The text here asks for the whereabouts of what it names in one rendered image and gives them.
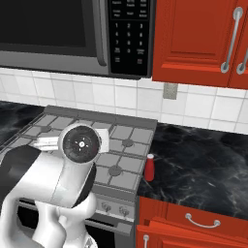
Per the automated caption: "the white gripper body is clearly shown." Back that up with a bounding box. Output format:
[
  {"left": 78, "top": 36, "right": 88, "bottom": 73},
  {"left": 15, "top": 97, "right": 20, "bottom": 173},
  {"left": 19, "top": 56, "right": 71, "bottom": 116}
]
[{"left": 30, "top": 136, "right": 63, "bottom": 153}]

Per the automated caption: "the grey stove with hob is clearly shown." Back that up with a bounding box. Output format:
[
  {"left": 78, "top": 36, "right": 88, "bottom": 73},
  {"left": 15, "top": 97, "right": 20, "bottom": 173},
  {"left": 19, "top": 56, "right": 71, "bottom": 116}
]
[{"left": 0, "top": 104, "right": 159, "bottom": 248}]

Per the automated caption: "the silver stove knob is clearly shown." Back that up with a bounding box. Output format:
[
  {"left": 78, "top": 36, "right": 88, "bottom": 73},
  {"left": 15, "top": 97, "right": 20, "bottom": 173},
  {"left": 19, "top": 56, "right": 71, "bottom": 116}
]
[
  {"left": 101, "top": 201, "right": 112, "bottom": 213},
  {"left": 118, "top": 205, "right": 131, "bottom": 217}
]

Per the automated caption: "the red condiment bottle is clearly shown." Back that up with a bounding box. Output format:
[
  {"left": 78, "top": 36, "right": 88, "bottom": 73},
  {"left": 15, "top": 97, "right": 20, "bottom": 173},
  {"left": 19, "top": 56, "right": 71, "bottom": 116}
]
[{"left": 142, "top": 153, "right": 156, "bottom": 183}]

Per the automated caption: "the black oven door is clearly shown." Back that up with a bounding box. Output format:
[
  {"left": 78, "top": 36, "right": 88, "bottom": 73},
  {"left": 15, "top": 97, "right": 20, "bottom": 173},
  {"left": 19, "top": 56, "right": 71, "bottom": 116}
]
[{"left": 15, "top": 201, "right": 134, "bottom": 248}]

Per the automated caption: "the dark microwave door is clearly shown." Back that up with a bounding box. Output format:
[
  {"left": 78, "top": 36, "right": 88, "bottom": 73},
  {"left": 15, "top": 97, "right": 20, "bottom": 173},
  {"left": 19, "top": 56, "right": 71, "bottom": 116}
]
[{"left": 0, "top": 0, "right": 109, "bottom": 77}]

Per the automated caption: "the black microwave oven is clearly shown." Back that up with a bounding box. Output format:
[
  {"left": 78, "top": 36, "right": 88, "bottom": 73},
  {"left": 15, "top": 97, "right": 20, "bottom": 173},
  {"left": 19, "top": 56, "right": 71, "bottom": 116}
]
[{"left": 0, "top": 0, "right": 157, "bottom": 80}]

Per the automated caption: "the red drawer front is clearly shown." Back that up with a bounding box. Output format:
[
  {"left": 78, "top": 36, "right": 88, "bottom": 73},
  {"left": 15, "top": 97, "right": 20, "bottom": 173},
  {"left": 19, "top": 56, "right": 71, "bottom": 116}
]
[{"left": 138, "top": 195, "right": 248, "bottom": 240}]

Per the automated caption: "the red cupboard door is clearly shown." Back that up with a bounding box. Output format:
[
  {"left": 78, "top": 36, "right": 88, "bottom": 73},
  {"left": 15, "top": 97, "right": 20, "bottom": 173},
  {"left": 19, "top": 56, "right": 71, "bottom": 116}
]
[
  {"left": 151, "top": 0, "right": 240, "bottom": 88},
  {"left": 227, "top": 0, "right": 248, "bottom": 91},
  {"left": 135, "top": 216, "right": 248, "bottom": 248}
]

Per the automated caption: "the grey oven door handle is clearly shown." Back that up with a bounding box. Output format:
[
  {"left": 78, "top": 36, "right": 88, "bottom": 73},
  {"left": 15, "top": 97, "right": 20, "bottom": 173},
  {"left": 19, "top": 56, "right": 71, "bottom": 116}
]
[{"left": 84, "top": 215, "right": 134, "bottom": 237}]

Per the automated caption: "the grey microwave door handle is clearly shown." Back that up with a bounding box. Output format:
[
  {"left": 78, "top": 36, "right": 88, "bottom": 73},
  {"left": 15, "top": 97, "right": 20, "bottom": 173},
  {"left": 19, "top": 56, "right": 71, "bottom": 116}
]
[{"left": 91, "top": 0, "right": 109, "bottom": 68}]

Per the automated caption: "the grey wall outlet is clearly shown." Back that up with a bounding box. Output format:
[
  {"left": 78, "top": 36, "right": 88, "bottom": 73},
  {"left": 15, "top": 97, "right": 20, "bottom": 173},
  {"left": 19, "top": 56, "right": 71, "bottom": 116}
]
[{"left": 162, "top": 82, "right": 179, "bottom": 101}]

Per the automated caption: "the silver drawer handle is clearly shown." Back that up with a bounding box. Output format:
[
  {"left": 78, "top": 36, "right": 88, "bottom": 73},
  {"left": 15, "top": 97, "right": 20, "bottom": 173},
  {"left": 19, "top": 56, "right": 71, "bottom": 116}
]
[{"left": 184, "top": 212, "right": 223, "bottom": 230}]

